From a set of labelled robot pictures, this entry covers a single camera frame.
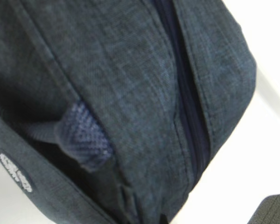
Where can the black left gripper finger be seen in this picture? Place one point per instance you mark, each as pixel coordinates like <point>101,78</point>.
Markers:
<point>268,211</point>

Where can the dark blue zipper bag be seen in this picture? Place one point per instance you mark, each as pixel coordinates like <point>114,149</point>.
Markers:
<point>111,110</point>

